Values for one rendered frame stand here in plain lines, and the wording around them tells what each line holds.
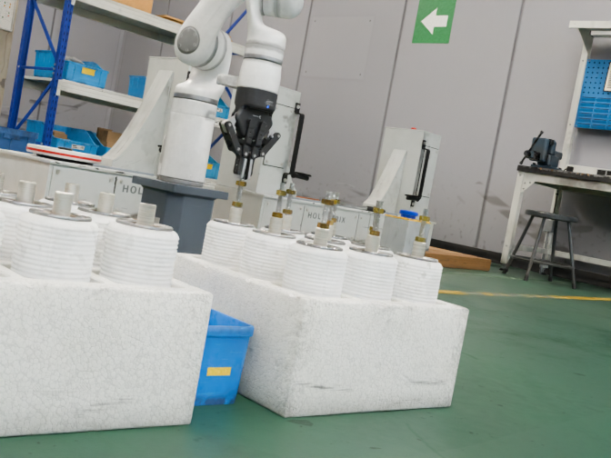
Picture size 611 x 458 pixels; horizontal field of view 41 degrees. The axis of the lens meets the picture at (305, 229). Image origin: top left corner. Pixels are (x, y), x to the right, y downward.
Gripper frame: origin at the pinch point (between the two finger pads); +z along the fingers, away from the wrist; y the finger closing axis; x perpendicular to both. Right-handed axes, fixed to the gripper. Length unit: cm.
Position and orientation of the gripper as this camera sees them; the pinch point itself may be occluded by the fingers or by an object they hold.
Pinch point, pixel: (243, 168)
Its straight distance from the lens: 146.7
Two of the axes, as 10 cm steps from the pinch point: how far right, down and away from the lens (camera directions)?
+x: -6.5, -1.6, 7.4
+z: -1.8, 9.8, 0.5
